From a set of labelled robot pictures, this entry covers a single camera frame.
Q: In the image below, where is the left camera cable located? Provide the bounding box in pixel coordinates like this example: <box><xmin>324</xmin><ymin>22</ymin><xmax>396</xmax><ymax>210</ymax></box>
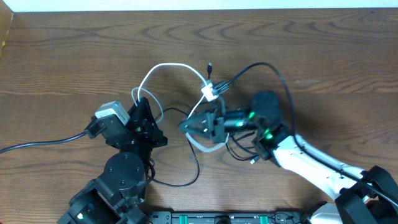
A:
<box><xmin>0</xmin><ymin>119</ymin><xmax>106</xmax><ymax>155</ymax></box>

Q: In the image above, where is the right camera cable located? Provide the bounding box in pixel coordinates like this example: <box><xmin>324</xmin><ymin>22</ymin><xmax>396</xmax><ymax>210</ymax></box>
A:
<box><xmin>214</xmin><ymin>62</ymin><xmax>398</xmax><ymax>206</ymax></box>

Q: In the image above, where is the camera cable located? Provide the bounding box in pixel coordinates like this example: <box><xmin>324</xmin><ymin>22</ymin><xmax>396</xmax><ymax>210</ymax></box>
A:
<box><xmin>0</xmin><ymin>119</ymin><xmax>106</xmax><ymax>155</ymax></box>
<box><xmin>214</xmin><ymin>62</ymin><xmax>398</xmax><ymax>206</ymax></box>

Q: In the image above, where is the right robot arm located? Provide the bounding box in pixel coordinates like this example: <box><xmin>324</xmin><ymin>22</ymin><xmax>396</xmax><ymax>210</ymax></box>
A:
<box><xmin>179</xmin><ymin>91</ymin><xmax>397</xmax><ymax>223</ymax></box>

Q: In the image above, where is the black cable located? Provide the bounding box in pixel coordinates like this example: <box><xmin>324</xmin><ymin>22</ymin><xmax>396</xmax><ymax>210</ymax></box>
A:
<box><xmin>149</xmin><ymin>61</ymin><xmax>262</xmax><ymax>188</ymax></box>

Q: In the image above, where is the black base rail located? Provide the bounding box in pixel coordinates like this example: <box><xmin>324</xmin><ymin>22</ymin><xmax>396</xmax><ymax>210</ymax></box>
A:
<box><xmin>145</xmin><ymin>201</ymin><xmax>326</xmax><ymax>224</ymax></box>

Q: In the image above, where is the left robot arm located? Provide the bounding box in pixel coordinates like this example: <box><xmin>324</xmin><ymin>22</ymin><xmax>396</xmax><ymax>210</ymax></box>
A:
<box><xmin>58</xmin><ymin>97</ymin><xmax>168</xmax><ymax>224</ymax></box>

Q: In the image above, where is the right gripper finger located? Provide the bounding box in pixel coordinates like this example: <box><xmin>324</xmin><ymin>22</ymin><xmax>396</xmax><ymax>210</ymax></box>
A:
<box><xmin>179</xmin><ymin>110</ymin><xmax>216</xmax><ymax>128</ymax></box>
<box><xmin>180</xmin><ymin>126</ymin><xmax>213</xmax><ymax>139</ymax></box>

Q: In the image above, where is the white cable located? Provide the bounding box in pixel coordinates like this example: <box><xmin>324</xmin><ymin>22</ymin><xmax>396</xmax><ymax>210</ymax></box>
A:
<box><xmin>131</xmin><ymin>62</ymin><xmax>230</xmax><ymax>153</ymax></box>

